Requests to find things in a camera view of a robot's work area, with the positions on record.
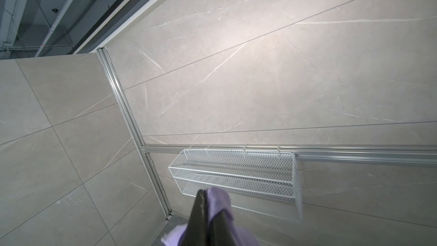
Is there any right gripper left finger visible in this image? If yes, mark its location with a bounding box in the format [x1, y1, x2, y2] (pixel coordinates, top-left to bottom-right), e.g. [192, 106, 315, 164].
[179, 190, 209, 246]

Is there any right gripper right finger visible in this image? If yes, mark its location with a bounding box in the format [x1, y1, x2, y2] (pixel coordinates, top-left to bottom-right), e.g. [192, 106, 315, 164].
[209, 210, 236, 246]

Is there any purple t shirt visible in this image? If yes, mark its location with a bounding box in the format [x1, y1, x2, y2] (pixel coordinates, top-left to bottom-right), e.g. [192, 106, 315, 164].
[160, 187, 259, 246]

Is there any white wire mesh shelf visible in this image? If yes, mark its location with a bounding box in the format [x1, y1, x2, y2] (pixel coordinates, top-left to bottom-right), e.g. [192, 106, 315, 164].
[168, 148, 303, 222]

